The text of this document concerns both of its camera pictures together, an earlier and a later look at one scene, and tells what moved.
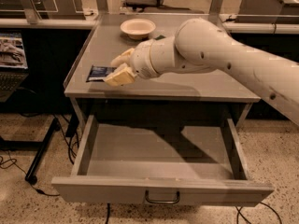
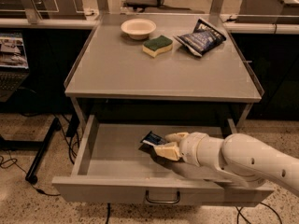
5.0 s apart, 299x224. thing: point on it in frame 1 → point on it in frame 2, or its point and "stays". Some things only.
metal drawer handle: [162, 202] stays
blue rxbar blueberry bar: [98, 73] → [150, 141]
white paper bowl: [137, 28] stays
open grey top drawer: [177, 164] stays
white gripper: [140, 59] → [189, 147]
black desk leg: [35, 167] stays
